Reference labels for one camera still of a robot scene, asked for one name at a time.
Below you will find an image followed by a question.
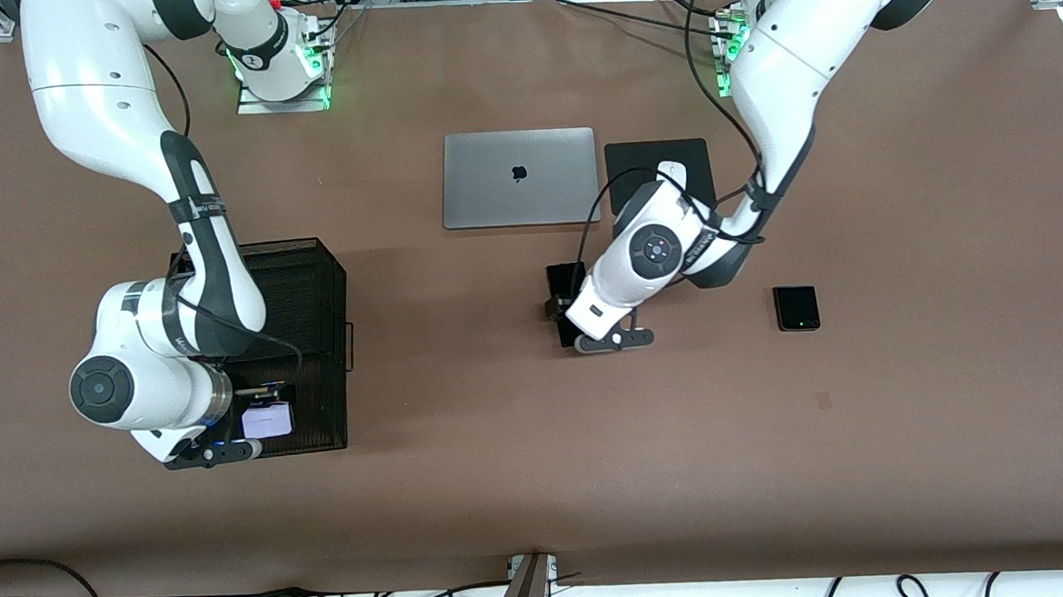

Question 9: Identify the lavender phone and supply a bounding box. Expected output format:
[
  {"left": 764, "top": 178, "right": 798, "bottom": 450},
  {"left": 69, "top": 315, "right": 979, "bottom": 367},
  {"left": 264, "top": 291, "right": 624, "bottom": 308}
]
[{"left": 241, "top": 403, "right": 295, "bottom": 441}]

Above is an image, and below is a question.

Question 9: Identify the black slab phone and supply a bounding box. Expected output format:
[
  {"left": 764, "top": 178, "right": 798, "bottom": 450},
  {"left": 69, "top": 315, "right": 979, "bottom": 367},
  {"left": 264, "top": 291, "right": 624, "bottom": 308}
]
[{"left": 545, "top": 261, "right": 591, "bottom": 349}]

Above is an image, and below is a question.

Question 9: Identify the dark flip phone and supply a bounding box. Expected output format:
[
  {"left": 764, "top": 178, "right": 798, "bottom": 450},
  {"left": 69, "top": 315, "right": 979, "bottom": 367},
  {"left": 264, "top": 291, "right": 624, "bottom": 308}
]
[{"left": 772, "top": 284, "right": 822, "bottom": 334}]

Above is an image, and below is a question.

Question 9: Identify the black mouse pad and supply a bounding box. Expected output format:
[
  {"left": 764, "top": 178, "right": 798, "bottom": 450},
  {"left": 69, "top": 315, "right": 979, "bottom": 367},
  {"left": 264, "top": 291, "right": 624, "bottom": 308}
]
[{"left": 603, "top": 137, "right": 719, "bottom": 218}]

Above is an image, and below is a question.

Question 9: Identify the silver laptop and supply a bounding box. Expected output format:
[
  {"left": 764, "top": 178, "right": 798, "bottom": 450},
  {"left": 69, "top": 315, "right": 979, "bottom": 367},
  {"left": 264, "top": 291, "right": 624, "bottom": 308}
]
[{"left": 438, "top": 125, "right": 602, "bottom": 232}]

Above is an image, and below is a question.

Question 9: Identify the black mesh two-tier organizer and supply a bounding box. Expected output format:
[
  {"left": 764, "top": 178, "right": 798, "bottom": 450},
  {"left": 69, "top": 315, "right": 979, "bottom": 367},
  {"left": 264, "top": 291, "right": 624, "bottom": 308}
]
[{"left": 154, "top": 235, "right": 360, "bottom": 466}]

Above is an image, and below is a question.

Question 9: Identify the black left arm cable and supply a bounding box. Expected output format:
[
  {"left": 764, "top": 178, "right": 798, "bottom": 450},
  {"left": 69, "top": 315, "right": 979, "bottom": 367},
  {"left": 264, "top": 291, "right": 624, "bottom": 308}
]
[{"left": 571, "top": 0, "right": 809, "bottom": 283}]

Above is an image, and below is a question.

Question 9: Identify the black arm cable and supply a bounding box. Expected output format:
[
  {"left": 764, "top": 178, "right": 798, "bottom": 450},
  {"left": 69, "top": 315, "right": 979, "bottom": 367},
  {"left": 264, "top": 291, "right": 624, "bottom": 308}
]
[
  {"left": 144, "top": 36, "right": 308, "bottom": 396},
  {"left": 571, "top": 0, "right": 809, "bottom": 283}
]

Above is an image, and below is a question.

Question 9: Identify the long black table cable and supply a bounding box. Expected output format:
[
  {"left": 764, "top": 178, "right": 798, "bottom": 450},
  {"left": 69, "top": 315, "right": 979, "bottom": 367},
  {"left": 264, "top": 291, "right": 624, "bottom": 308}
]
[{"left": 555, "top": 0, "right": 741, "bottom": 48}]

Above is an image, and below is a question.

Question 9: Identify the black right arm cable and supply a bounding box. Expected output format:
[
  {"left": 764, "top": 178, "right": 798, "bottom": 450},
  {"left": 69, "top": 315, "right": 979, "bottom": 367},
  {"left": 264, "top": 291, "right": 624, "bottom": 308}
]
[{"left": 144, "top": 36, "right": 308, "bottom": 396}]

